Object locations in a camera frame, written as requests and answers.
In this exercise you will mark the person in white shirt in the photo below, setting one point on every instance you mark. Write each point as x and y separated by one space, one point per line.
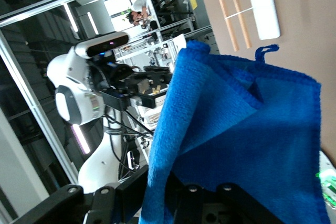
139 7

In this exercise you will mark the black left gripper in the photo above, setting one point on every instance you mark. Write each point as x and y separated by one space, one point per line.
118 77

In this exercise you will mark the blue microfibre towel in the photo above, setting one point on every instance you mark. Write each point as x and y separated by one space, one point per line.
236 129

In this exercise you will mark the thin white rack rod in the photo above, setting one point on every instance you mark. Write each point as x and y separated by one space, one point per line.
239 13

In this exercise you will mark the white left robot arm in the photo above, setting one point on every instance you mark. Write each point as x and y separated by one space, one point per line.
65 72

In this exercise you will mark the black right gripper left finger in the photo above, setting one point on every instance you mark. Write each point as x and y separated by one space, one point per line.
105 205

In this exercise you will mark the wooden rack bar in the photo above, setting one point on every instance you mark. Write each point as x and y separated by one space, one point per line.
239 11
226 16

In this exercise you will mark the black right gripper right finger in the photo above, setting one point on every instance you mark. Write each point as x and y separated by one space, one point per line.
223 205

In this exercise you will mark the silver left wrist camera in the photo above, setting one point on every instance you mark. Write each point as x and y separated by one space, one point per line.
105 44

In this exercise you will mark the white rack base tray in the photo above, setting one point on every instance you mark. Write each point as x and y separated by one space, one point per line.
262 3

